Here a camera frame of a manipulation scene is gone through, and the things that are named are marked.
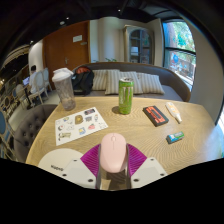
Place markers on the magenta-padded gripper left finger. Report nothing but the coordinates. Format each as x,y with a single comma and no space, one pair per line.
78,171

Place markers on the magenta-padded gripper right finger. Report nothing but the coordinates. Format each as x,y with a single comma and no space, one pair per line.
148,171

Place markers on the pink computer mouse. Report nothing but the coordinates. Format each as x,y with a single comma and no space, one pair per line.
113,151

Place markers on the white round cartoon mouse pad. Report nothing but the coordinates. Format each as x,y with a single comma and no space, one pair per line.
56,160

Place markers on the blue green gum pack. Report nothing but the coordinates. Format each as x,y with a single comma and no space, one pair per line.
175,137

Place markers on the white sticker sheet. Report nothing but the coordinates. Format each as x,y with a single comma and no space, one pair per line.
80,126

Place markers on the black and orange box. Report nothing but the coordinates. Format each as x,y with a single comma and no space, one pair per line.
155,116

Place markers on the grey tufted chair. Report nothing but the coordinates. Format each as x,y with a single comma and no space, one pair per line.
31,128

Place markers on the cream squeeze tube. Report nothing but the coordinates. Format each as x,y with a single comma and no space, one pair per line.
173,110

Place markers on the green drink can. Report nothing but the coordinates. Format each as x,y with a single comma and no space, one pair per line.
126,96

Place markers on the clear shaker cup white lid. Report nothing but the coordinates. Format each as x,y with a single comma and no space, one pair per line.
65,91

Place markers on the blue padded chair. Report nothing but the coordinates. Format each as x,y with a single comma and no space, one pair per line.
2,128

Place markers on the striped cushion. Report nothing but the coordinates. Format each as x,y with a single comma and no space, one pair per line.
112,83
99,80
151,83

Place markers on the black backpack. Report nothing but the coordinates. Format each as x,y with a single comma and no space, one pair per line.
83,81

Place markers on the grey curved sofa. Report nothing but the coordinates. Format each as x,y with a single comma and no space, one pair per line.
173,83

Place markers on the white dining chair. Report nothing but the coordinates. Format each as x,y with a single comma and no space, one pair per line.
40,85

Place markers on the person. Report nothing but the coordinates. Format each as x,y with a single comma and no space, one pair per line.
32,81

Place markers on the black framed window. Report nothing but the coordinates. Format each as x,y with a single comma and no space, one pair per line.
180,50

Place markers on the brown wooden door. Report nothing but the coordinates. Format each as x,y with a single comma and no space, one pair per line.
65,46

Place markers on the arched glass door cabinet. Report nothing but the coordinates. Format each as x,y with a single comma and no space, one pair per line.
140,45

